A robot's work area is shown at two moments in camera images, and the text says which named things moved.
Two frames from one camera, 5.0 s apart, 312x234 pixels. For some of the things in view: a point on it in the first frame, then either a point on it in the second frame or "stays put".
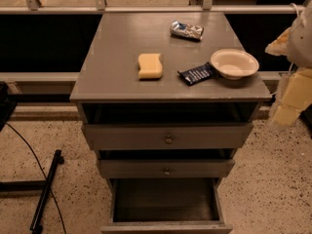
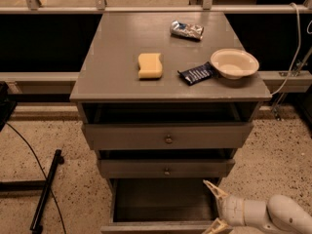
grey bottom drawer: (166, 206) stays put
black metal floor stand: (36, 184) stays put
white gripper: (301, 42) → (232, 209)
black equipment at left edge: (7, 104) stays put
